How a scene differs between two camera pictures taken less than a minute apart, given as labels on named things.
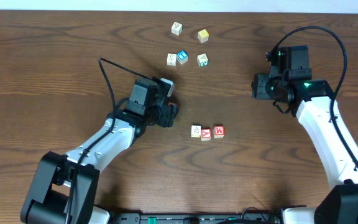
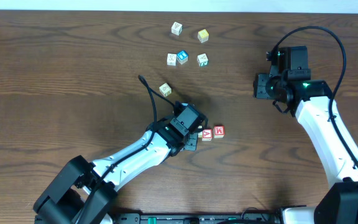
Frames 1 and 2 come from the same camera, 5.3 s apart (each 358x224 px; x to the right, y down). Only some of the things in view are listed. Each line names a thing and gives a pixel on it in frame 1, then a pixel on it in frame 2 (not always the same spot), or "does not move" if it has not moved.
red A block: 206,134 does not move
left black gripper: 169,114 to 192,141
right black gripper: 259,84 does not move
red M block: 219,131 does not move
